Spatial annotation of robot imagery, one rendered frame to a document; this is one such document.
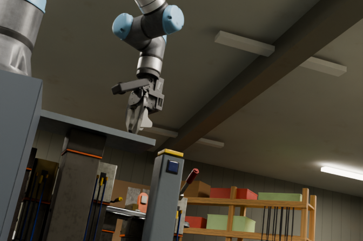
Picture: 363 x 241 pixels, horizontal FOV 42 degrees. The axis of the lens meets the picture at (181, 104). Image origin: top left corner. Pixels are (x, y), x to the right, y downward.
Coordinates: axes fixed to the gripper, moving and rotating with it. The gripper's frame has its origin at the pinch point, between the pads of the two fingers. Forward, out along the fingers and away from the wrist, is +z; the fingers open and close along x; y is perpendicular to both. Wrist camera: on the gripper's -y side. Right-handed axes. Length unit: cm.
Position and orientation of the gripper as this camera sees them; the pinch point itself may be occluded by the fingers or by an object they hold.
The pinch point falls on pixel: (130, 132)
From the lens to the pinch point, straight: 138.8
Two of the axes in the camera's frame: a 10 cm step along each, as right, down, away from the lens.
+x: -6.3, 1.9, 7.5
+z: -1.4, 9.2, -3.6
